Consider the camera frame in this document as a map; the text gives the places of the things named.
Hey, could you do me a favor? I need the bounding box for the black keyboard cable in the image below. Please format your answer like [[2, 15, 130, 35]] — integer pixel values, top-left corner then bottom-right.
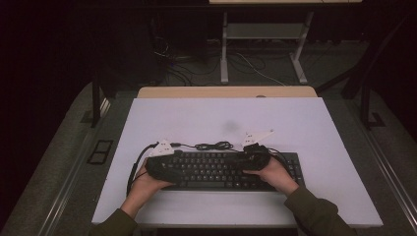
[[170, 141, 287, 162]]

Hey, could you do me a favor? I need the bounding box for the person's left hand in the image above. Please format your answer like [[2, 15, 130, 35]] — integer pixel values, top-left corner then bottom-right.
[[128, 160, 175, 207]]

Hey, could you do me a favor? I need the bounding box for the person's right hand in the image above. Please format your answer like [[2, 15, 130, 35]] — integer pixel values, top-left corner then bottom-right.
[[243, 156, 301, 199]]

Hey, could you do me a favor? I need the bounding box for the black metal stand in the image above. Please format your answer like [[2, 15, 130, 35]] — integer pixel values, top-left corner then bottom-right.
[[90, 77, 103, 129], [359, 82, 387, 131]]

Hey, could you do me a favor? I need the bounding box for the tangle of floor cables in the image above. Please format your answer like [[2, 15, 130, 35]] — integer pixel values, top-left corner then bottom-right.
[[153, 35, 284, 87]]

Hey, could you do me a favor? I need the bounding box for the black computer keyboard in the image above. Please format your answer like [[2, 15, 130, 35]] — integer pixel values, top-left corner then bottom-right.
[[162, 150, 306, 193]]

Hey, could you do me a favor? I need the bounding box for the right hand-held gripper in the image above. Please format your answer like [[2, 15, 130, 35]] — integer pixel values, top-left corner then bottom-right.
[[241, 129, 275, 174]]

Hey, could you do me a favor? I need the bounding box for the black floor socket frame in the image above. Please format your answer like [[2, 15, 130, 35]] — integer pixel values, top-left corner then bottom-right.
[[87, 140, 114, 165]]

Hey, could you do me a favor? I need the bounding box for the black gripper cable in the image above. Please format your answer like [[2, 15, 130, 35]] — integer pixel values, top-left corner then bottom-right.
[[126, 142, 160, 197]]

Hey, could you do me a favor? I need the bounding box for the light wooden table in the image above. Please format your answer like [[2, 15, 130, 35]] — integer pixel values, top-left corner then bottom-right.
[[136, 86, 319, 99]]

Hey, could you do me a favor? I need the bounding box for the white metal table frame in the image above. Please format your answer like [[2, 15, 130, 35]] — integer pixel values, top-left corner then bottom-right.
[[208, 0, 363, 85]]

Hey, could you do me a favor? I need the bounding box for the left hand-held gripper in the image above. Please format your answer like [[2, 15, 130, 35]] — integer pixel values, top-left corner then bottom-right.
[[145, 139, 185, 185]]

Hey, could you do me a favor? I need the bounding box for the white board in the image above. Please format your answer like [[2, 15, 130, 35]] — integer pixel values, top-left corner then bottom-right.
[[91, 96, 384, 229]]

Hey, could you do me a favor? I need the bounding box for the dark computer case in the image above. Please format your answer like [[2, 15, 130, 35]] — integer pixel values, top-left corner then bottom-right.
[[96, 13, 166, 96]]

